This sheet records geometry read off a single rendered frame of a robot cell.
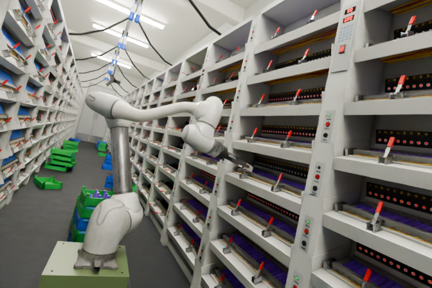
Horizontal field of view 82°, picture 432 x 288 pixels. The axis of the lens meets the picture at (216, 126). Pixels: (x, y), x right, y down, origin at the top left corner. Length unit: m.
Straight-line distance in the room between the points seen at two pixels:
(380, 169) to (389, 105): 0.20
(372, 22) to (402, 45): 0.24
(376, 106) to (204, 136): 0.70
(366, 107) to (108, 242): 1.18
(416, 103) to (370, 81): 0.29
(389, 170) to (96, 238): 1.16
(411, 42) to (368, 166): 0.40
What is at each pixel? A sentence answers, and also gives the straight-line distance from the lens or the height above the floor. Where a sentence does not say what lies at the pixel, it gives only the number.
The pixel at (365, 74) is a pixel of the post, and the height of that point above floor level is 1.29.
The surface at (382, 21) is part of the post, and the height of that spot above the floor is 1.53.
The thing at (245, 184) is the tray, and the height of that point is 0.74.
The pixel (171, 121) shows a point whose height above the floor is 1.05.
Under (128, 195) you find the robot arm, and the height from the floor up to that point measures 0.53.
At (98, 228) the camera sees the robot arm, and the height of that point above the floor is 0.42.
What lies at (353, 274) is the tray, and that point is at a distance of 1.03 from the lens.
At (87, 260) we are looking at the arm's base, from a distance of 1.36.
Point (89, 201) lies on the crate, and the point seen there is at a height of 0.35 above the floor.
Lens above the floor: 0.89
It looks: 5 degrees up
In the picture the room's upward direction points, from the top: 13 degrees clockwise
